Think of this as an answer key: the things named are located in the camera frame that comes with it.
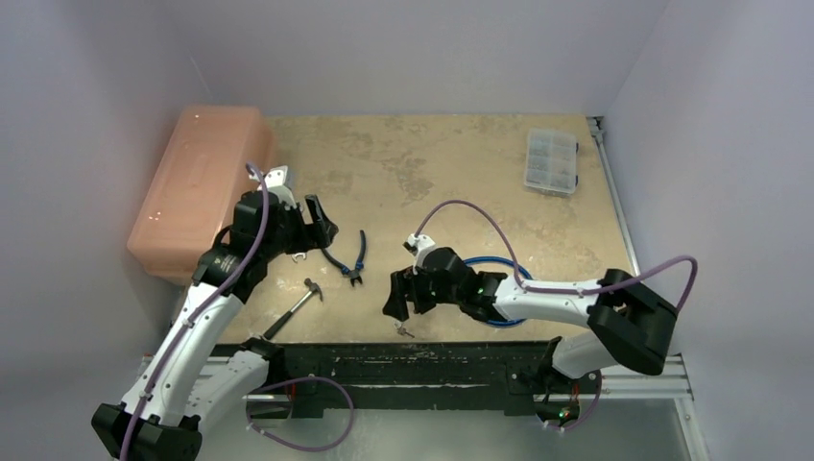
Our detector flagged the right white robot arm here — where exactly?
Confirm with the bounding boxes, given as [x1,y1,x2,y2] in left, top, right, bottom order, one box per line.
[382,248,679,391]

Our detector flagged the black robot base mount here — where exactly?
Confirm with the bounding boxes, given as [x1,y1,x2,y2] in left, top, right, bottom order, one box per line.
[253,340,602,420]

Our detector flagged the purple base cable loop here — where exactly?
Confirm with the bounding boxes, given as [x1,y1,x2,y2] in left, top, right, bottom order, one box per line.
[245,376,355,453]

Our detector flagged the blue handled pliers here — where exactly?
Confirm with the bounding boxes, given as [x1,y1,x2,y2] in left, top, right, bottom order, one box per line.
[320,230,369,287]

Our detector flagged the small black handled hammer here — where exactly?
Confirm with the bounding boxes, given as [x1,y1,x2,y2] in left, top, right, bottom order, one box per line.
[261,279,323,341]

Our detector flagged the silver key bunch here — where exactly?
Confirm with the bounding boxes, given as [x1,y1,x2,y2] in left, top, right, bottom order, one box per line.
[394,322,415,338]

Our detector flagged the aluminium frame rail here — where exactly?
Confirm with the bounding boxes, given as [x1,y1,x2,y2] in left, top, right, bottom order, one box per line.
[587,116,710,460]

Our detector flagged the blue cable lock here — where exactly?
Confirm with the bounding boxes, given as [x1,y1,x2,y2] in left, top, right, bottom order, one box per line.
[464,255,533,328]

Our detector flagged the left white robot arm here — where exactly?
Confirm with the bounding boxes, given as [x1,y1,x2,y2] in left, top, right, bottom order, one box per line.
[91,186,338,460]

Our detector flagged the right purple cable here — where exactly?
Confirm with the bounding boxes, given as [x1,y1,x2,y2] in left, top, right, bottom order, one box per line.
[413,199,699,314]

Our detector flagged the pink translucent plastic toolbox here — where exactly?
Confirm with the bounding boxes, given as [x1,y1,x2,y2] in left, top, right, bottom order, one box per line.
[127,105,274,285]

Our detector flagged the clear compartment screw box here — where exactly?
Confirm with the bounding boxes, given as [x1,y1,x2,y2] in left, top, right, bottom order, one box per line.
[523,128,579,197]

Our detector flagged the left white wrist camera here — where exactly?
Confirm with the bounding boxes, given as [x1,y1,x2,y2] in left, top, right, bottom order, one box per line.
[264,165,296,206]

